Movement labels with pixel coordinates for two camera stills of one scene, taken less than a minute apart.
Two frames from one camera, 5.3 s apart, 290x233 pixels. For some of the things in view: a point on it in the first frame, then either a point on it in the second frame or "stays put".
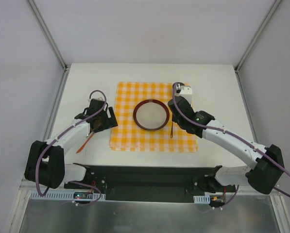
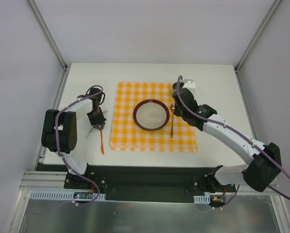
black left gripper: (108, 120) -> (96, 120)
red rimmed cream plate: (151, 114) stays put
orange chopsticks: (85, 143) -> (102, 145)
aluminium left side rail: (66, 70) stays put
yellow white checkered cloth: (125, 135) stays put
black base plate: (152, 183) stays put
